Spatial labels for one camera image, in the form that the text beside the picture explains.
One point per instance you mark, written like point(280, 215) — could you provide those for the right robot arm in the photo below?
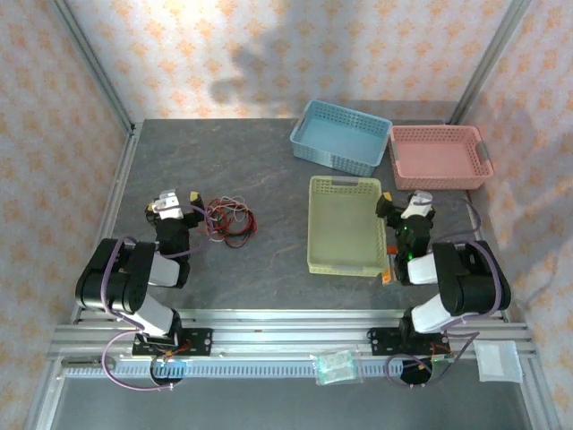
point(465, 277)

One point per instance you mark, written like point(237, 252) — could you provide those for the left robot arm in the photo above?
point(112, 282)

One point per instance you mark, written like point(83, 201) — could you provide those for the yellow-green plastic basket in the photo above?
point(344, 224)

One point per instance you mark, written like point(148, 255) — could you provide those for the orange and white tube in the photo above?
point(387, 273)

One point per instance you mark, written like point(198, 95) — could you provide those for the pink plastic basket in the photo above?
point(434, 157)

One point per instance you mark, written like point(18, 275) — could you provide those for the blue plastic basket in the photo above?
point(340, 134)

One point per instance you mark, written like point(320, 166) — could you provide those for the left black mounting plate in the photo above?
point(199, 342)

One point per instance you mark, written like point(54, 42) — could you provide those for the black mounting plate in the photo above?
point(199, 342)
point(380, 342)

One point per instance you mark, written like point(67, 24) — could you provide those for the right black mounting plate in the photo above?
point(380, 342)

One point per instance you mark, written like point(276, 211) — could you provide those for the white plastic pouch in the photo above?
point(497, 363)

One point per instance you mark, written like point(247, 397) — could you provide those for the clear plastic bag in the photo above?
point(336, 367)

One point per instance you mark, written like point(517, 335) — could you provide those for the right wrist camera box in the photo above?
point(416, 207)

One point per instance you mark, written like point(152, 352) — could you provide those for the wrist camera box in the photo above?
point(416, 207)
point(169, 203)

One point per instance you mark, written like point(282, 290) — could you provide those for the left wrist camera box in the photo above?
point(169, 203)

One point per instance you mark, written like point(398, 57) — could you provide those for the aluminium side rail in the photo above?
point(114, 201)

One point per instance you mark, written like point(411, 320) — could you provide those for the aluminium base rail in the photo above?
point(286, 333)

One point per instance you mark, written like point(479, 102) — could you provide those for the aluminium frame post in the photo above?
point(93, 62)
point(488, 62)

